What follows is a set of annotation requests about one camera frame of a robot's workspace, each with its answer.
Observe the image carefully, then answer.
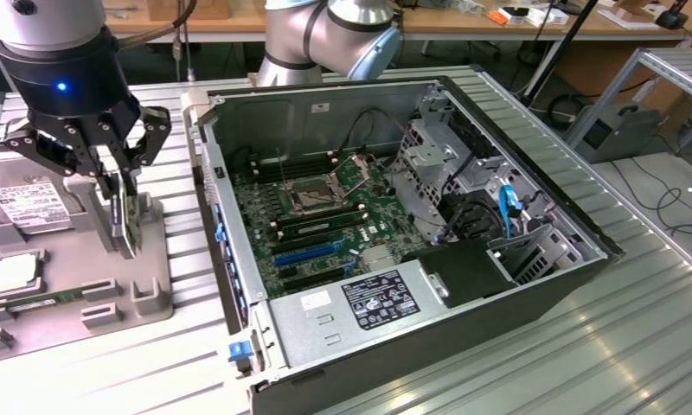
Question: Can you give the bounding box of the silver hard disk drive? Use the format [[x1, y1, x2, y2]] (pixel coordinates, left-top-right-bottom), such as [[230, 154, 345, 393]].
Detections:
[[0, 146, 77, 237]]

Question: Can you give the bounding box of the grey plastic parts rack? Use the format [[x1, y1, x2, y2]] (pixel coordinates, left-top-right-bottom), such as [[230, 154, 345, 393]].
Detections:
[[0, 166, 177, 360]]

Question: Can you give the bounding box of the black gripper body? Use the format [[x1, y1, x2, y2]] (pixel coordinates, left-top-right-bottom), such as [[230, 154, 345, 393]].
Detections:
[[0, 25, 144, 146]]

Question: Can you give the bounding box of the silver finned chipset heatsink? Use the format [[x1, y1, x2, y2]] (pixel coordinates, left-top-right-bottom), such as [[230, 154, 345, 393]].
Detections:
[[361, 246, 399, 265]]

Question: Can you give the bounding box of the blue SATA wire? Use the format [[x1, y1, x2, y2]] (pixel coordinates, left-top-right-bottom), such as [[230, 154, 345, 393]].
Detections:
[[497, 184, 524, 239]]

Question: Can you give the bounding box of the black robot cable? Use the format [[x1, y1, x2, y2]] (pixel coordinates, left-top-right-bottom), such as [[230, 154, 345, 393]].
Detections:
[[116, 0, 201, 48]]

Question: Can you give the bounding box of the black floor cable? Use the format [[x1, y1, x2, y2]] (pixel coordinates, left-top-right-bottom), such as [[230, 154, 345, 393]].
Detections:
[[611, 157, 692, 247]]

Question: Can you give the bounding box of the green Dell motherboard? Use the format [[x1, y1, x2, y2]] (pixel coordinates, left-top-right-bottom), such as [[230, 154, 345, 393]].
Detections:
[[229, 150, 433, 299]]

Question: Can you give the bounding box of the aluminium profile frame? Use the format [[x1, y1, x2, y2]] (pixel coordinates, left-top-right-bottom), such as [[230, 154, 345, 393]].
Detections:
[[564, 47, 692, 152]]

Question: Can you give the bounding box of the green RAM stick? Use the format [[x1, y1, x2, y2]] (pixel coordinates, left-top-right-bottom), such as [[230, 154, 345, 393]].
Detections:
[[2, 288, 88, 310]]

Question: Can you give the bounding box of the silver power supply unit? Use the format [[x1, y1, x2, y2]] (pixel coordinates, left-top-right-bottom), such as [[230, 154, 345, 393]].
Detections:
[[268, 259, 451, 368]]

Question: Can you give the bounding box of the black plastic fan shroud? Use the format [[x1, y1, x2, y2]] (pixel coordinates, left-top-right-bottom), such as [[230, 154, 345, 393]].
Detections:
[[403, 239, 520, 309]]

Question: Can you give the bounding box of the black open PC case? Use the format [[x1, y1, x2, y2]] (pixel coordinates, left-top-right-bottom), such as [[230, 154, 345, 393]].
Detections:
[[186, 75, 624, 415]]

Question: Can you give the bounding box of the grey computer tower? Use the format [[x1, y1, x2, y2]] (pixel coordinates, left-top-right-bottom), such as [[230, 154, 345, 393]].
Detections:
[[573, 103, 679, 163]]

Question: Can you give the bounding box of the silver metal drive cage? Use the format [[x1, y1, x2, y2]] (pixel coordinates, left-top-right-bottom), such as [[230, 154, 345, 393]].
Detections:
[[389, 116, 500, 228]]

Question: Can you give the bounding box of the wooden desk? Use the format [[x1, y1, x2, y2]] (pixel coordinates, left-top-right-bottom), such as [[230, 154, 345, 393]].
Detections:
[[100, 0, 692, 92]]

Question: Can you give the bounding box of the cardboard with white paper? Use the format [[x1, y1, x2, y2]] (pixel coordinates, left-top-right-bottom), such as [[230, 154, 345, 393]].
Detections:
[[597, 0, 663, 30]]

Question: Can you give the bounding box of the metal socket cover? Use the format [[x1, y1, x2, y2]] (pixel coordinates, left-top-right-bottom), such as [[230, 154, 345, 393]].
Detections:
[[327, 153, 377, 185]]

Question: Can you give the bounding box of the green Nvidia graphics card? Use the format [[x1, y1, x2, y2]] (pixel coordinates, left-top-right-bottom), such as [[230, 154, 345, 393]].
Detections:
[[108, 171, 148, 261]]

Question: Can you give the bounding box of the black and white box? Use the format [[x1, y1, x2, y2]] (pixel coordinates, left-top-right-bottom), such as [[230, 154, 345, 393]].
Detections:
[[499, 4, 535, 26]]

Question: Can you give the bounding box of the small black device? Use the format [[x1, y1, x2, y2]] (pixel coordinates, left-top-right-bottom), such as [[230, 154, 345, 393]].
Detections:
[[653, 0, 692, 29]]

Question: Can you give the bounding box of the blue case latch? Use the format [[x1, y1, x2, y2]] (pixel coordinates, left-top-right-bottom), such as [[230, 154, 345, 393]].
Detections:
[[225, 340, 253, 362]]

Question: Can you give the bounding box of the thin metal locking lever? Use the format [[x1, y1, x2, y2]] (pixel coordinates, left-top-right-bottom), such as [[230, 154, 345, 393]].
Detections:
[[273, 146, 295, 191]]

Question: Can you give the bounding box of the black RAM stick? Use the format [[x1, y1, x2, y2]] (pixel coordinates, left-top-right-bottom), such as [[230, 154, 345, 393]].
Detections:
[[276, 214, 365, 241]]

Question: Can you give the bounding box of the flat white box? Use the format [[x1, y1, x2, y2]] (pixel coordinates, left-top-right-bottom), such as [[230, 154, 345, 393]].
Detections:
[[527, 9, 569, 25]]

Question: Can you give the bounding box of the long black case cable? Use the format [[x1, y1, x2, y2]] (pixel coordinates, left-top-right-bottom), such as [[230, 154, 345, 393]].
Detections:
[[345, 107, 411, 155]]

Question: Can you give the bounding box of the silver CPU chip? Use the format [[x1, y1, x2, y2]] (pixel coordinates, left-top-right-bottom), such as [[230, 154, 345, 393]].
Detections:
[[0, 257, 38, 293]]

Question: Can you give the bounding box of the long black expansion slot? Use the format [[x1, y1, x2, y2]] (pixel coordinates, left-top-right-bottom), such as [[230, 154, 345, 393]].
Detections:
[[280, 266, 351, 290], [269, 232, 347, 257]]

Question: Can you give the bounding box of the black tripod pole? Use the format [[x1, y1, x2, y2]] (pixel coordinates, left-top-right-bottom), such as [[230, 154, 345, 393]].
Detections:
[[521, 0, 601, 99]]

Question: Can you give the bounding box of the beige plastic block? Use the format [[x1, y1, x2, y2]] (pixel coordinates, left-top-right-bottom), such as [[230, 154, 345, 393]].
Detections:
[[181, 91, 212, 126]]

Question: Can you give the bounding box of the silver perforated disk bay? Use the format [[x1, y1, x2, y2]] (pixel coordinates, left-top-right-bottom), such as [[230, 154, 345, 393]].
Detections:
[[487, 222, 577, 287]]

